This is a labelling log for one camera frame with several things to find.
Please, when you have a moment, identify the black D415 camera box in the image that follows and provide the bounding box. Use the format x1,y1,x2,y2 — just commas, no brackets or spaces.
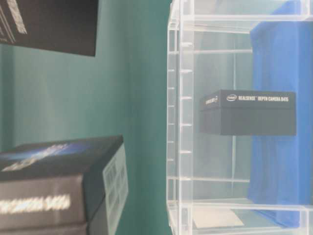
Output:
0,135,129,235

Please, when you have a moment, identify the black D435i camera box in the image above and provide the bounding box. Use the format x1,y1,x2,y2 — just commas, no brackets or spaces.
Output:
0,0,99,56

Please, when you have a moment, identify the clear plastic storage case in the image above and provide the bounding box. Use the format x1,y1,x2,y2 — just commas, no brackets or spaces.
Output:
166,0,313,235

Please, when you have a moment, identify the white paper label in case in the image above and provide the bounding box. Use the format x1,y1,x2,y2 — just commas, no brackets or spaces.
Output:
193,208,244,229

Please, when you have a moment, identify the blue cloth in case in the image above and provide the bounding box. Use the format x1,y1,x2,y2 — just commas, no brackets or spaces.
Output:
246,0,313,230

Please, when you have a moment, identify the black remaining camera box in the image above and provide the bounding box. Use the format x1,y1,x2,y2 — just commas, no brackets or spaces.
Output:
199,89,297,136

